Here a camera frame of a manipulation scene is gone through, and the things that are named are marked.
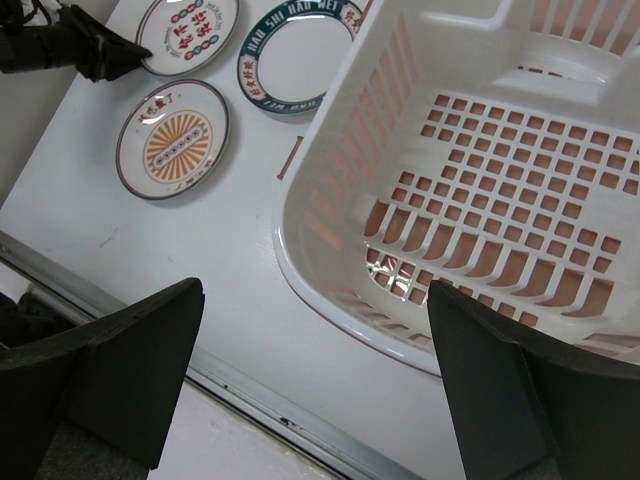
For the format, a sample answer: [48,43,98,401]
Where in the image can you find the white and pink dish rack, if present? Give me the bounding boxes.
[273,1,639,373]

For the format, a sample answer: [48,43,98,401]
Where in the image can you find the plate with red characters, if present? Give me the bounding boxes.
[136,0,240,77]

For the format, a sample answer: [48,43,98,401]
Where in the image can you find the plate with orange sunburst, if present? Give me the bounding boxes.
[115,79,231,201]

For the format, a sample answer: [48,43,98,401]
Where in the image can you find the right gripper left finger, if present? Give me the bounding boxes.
[1,278,205,479]

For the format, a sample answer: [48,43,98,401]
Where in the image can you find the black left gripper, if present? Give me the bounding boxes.
[1,1,153,82]

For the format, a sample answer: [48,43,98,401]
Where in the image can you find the aluminium rail front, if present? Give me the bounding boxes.
[1,233,419,479]

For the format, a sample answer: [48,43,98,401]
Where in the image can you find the green rimmed white plate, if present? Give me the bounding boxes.
[237,0,364,115]

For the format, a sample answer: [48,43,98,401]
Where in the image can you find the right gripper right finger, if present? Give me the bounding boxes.
[427,280,639,479]

